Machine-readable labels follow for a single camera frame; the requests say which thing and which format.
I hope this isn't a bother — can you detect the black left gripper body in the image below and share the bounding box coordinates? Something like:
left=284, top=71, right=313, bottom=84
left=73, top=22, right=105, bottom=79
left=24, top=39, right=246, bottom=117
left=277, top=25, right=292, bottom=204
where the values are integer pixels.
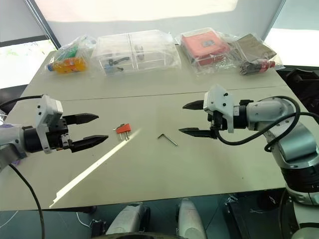
left=46, top=117, right=73, bottom=151

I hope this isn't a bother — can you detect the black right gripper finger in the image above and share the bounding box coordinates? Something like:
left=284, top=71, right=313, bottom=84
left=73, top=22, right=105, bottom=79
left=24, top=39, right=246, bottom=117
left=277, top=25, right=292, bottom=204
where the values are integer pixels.
left=178, top=127, right=217, bottom=139
left=182, top=100, right=205, bottom=111

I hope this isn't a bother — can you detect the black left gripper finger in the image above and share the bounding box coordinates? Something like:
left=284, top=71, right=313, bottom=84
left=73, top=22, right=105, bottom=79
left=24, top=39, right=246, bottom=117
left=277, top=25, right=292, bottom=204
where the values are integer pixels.
left=62, top=113, right=99, bottom=125
left=70, top=135, right=109, bottom=153

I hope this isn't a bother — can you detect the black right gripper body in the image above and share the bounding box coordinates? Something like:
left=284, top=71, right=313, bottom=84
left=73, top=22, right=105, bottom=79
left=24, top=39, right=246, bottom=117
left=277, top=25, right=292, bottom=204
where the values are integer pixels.
left=207, top=111, right=228, bottom=139

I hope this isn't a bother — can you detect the metal hex key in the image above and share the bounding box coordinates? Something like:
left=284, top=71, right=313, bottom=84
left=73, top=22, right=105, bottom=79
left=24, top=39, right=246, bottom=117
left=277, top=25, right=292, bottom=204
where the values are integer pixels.
left=157, top=133, right=178, bottom=147

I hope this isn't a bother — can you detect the red plastic block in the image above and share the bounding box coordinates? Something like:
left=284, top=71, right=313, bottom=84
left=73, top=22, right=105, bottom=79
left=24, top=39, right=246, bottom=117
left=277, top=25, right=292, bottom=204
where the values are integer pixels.
left=115, top=123, right=132, bottom=134

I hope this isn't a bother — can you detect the orange drink bottle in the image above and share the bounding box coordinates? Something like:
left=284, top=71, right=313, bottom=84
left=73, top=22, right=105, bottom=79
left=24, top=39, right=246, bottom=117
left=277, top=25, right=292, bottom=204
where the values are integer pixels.
left=47, top=57, right=87, bottom=75

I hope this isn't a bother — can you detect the red box in clear bag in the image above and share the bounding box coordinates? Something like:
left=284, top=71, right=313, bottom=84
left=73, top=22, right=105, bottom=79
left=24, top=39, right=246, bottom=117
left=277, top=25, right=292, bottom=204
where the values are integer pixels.
left=174, top=26, right=238, bottom=77

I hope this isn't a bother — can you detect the green bottle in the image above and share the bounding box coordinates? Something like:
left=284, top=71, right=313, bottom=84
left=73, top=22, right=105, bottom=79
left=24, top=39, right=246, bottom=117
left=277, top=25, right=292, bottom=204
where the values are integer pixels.
left=58, top=46, right=81, bottom=61

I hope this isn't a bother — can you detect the clear plastic bag with bottles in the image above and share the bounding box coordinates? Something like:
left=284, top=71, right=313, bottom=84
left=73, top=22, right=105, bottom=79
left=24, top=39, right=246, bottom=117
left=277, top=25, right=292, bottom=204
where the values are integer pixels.
left=46, top=34, right=98, bottom=76

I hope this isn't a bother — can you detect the dark bottle with red cap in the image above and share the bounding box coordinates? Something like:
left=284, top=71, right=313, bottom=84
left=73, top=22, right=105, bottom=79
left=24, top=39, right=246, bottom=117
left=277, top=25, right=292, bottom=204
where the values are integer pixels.
left=240, top=59, right=276, bottom=75

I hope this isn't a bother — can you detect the clear plastic drawer box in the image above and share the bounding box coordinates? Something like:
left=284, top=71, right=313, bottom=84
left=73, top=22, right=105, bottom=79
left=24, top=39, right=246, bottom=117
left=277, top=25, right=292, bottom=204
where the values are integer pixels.
left=90, top=29, right=181, bottom=76

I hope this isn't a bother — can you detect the brown cardboard in clear bag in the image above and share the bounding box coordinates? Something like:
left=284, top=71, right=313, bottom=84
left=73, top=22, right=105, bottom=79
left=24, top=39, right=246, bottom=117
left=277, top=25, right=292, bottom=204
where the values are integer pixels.
left=233, top=33, right=285, bottom=76

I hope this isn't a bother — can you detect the white rounded robot leg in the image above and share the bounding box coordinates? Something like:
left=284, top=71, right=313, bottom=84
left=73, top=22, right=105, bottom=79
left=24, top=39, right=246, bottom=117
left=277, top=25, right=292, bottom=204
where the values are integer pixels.
left=177, top=198, right=208, bottom=239
left=105, top=202, right=151, bottom=237

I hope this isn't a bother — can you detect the black equipment beside table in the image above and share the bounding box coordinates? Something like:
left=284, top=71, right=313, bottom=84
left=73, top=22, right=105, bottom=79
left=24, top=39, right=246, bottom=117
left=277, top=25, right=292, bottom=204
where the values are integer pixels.
left=276, top=65, right=319, bottom=114

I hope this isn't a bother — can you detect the black box under table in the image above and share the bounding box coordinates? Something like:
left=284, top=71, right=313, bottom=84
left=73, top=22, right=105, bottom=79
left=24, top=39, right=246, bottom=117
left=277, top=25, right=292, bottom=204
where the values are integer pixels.
left=223, top=195, right=284, bottom=239

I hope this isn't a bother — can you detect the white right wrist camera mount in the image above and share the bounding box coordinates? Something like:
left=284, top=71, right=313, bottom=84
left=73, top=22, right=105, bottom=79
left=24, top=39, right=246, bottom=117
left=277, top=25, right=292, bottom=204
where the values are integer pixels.
left=203, top=84, right=236, bottom=133

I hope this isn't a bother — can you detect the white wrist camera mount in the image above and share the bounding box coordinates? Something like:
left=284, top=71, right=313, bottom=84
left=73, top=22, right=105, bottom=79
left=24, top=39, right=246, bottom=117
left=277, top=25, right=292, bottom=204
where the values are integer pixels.
left=203, top=84, right=236, bottom=133
left=34, top=94, right=64, bottom=155

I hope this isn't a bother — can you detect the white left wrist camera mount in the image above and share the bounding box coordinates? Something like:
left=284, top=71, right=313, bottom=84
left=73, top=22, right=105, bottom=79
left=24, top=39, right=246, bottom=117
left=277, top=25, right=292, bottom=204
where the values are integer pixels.
left=34, top=94, right=64, bottom=155

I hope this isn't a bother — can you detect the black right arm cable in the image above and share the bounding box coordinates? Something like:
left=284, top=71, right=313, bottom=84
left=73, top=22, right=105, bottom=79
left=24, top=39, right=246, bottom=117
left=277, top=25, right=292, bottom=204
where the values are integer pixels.
left=214, top=96, right=319, bottom=153

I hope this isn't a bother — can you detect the black handle part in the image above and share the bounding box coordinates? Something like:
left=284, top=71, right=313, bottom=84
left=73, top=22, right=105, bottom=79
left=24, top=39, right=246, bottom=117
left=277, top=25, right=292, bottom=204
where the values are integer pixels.
left=105, top=56, right=130, bottom=66

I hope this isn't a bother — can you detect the dark window frame post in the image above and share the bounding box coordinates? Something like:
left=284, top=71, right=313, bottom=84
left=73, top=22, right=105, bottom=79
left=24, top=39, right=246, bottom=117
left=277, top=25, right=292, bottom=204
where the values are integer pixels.
left=24, top=0, right=62, bottom=51

